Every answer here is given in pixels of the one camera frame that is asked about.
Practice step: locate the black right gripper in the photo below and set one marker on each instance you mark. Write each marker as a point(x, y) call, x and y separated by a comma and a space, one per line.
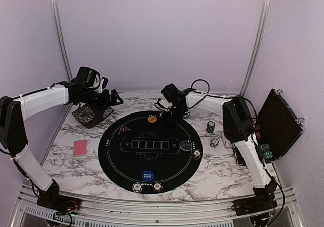
point(165, 116)

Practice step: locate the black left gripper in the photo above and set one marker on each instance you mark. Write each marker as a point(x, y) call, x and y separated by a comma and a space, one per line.
point(105, 102)

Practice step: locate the orange big blind button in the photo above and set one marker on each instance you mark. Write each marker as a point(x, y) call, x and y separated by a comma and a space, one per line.
point(152, 119)

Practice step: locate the black dealer button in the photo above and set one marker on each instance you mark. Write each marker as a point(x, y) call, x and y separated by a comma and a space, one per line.
point(186, 145)

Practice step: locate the red triangular all-in marker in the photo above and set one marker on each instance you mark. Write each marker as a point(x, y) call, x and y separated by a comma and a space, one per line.
point(124, 129)

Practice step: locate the blue small blind button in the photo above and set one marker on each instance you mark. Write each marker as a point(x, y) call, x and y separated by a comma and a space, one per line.
point(148, 176)

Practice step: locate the white red chip stack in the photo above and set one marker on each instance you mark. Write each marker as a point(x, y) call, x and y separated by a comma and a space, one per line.
point(157, 187)

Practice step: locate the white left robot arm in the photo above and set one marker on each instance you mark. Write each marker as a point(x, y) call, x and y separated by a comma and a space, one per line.
point(15, 112)

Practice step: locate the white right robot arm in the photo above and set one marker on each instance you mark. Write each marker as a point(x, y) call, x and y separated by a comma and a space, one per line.
point(238, 128)

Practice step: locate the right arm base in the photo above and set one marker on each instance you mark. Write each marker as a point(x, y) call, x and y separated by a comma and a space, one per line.
point(253, 205)

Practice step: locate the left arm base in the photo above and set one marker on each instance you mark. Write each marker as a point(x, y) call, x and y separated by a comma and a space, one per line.
point(53, 200)

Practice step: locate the black floral patterned pouch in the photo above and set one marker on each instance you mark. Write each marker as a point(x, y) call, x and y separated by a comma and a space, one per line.
point(89, 115)

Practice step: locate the green poker chip stack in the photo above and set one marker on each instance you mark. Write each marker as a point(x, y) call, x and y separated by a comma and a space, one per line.
point(210, 127)

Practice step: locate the round black poker mat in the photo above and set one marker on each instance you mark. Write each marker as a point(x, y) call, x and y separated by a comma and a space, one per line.
point(151, 147)

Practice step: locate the red playing card deck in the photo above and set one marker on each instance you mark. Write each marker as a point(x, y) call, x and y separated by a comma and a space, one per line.
point(80, 148)

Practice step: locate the black poker chip case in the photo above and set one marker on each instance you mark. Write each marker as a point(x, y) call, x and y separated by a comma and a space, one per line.
point(278, 127)

